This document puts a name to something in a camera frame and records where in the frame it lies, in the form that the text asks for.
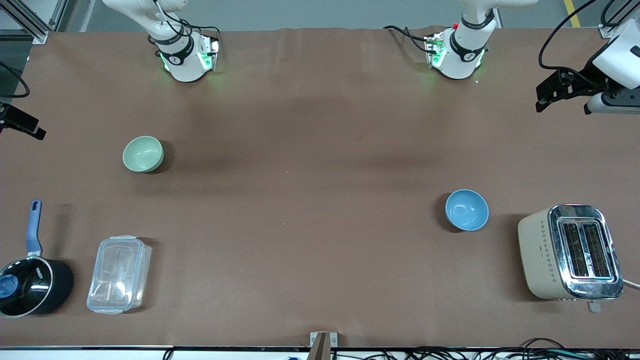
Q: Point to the metal bracket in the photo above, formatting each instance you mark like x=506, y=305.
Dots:
x=334, y=339

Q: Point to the clear plastic food container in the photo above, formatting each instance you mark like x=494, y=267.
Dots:
x=119, y=275

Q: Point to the brown wooden strut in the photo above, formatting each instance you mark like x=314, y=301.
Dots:
x=320, y=347

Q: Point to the glass lid blue knob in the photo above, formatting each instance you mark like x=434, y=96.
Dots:
x=27, y=285

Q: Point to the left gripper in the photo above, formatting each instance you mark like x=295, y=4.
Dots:
x=586, y=80

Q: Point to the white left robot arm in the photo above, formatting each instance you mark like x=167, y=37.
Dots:
x=457, y=62

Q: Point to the aluminium frame profile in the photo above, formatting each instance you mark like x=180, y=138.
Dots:
x=607, y=31
x=35, y=27

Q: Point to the brown table cover mat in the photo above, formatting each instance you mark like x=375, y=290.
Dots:
x=320, y=250

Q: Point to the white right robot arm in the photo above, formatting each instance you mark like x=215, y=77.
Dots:
x=185, y=65

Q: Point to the green bowl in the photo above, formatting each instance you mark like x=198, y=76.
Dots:
x=143, y=154

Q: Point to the blue bowl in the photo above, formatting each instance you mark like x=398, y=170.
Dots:
x=467, y=210

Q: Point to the cream chrome toaster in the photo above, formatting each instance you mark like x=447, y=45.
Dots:
x=537, y=255

